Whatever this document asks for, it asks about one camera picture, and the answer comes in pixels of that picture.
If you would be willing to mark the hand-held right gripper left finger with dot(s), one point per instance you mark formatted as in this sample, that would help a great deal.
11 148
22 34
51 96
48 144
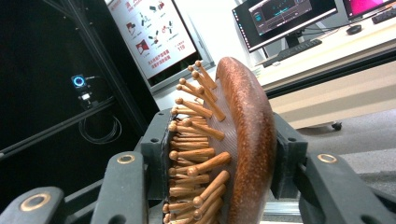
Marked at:
124 186

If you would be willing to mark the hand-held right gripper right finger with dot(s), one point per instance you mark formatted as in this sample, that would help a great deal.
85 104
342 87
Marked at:
330 189

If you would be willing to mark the brown wooden hairbrush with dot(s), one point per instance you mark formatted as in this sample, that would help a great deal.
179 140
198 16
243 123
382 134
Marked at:
249 140

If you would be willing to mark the black caster wheel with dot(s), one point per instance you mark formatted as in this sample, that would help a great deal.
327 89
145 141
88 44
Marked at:
336 126

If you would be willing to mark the light wooden desk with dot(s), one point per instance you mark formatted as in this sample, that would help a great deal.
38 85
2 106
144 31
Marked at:
336 102

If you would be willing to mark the black keyboard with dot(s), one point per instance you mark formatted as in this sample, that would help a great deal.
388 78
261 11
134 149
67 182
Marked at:
294 49
384 15

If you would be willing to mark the white poster board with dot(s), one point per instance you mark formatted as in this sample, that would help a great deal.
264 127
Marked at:
155 34

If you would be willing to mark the black round puck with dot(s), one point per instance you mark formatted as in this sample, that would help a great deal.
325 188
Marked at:
354 29

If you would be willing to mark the black computer monitor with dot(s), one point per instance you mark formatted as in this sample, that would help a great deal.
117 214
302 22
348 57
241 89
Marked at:
280 18

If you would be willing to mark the monitor with pink picture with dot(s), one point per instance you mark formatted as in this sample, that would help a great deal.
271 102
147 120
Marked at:
364 6

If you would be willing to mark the aluminium floor rail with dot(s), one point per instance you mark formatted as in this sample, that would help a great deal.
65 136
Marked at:
281 207

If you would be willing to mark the black frame bar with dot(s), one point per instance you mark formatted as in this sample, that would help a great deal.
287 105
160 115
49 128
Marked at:
56 127

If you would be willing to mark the black frame crossbar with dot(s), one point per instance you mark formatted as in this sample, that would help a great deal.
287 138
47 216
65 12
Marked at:
336 73

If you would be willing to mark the black frame post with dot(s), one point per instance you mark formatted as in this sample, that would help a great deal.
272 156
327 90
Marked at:
102 56

